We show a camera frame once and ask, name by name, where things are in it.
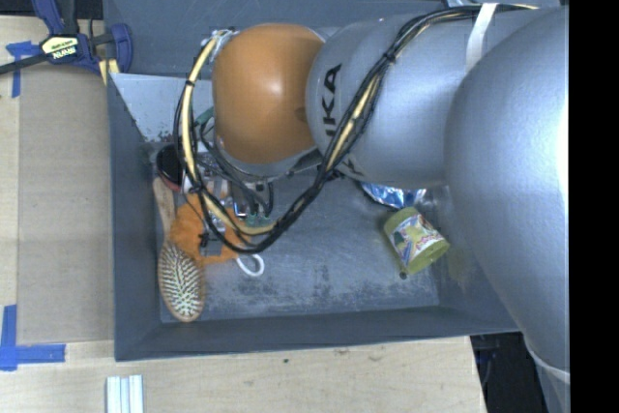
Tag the yellow printed cup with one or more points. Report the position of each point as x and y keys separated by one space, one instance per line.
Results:
x=416 y=239

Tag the grey metal bin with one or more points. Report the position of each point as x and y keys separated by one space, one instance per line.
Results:
x=314 y=266

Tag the blue and silver foil packet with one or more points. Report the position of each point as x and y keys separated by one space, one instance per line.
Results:
x=392 y=196

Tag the wooden hairbrush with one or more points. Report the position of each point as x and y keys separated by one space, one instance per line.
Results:
x=180 y=280

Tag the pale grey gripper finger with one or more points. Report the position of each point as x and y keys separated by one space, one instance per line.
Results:
x=213 y=244

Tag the orange fluffy cloth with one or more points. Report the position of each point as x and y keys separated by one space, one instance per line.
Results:
x=186 y=227

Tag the black and red round container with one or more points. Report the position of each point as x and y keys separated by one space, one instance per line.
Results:
x=169 y=162

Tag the pale wood flat board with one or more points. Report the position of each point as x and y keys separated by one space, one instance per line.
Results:
x=63 y=208

